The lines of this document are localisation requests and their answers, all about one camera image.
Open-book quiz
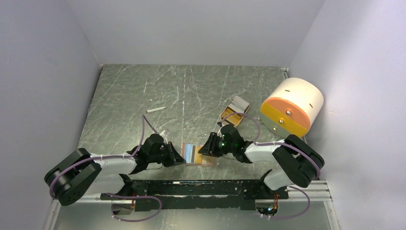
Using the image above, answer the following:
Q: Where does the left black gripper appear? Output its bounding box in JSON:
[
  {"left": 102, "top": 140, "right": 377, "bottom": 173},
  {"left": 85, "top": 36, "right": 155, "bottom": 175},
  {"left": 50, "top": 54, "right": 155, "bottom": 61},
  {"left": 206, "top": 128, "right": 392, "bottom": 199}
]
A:
[{"left": 148, "top": 141, "right": 186, "bottom": 167}]

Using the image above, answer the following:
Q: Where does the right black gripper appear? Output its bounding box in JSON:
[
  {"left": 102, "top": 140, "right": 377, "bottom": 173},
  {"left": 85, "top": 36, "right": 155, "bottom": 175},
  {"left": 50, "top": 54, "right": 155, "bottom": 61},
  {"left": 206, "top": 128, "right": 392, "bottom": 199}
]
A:
[{"left": 198, "top": 132, "right": 235, "bottom": 158}]

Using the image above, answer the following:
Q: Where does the brown leather card holder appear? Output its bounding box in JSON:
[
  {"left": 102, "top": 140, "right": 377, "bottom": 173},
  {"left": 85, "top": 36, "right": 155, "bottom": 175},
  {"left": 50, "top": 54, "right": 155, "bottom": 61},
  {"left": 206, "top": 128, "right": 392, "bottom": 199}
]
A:
[{"left": 181, "top": 142, "right": 215, "bottom": 167}]

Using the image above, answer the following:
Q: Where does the gold credit card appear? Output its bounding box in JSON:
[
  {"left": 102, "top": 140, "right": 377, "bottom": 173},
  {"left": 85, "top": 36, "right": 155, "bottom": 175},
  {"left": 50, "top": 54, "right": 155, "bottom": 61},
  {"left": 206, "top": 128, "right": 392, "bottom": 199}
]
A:
[{"left": 190, "top": 145, "right": 203, "bottom": 164}]

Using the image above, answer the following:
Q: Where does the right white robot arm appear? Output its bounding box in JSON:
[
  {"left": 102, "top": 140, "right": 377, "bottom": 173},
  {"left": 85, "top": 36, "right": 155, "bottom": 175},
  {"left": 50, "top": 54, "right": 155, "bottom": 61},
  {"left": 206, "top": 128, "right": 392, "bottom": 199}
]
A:
[{"left": 198, "top": 125, "right": 325, "bottom": 198}]

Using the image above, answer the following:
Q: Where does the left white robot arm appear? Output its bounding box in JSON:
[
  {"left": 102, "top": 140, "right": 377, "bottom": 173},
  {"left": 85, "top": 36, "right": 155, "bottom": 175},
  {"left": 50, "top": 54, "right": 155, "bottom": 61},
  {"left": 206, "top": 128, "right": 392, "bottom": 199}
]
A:
[{"left": 44, "top": 134, "right": 186, "bottom": 206}]

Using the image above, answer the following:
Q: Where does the wooden tray with cards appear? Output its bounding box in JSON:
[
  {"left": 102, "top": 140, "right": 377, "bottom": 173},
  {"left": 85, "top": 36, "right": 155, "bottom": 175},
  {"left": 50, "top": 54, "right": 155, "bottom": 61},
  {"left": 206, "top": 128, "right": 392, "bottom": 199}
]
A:
[{"left": 220, "top": 95, "right": 250, "bottom": 127}]

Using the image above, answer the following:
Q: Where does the white pen stick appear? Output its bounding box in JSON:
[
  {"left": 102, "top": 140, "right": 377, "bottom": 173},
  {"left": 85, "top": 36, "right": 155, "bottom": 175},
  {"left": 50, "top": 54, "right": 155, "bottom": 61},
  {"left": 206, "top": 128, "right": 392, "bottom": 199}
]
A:
[{"left": 146, "top": 106, "right": 166, "bottom": 114}]

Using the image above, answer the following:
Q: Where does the white orange yellow cylinder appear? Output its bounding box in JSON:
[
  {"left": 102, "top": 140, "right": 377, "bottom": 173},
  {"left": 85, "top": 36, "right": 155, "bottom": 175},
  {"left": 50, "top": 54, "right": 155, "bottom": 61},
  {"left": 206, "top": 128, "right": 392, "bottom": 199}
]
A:
[{"left": 259, "top": 78, "right": 324, "bottom": 138}]

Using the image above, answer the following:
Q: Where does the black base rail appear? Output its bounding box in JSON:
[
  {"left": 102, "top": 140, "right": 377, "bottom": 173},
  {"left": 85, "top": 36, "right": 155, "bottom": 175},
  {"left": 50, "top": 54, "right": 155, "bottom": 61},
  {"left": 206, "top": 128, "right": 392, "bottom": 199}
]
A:
[{"left": 118, "top": 179, "right": 289, "bottom": 211}]

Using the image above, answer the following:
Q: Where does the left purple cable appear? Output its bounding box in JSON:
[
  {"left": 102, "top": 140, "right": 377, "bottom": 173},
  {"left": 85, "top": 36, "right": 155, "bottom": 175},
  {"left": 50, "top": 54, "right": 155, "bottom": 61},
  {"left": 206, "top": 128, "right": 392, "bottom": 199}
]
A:
[{"left": 50, "top": 114, "right": 163, "bottom": 222}]

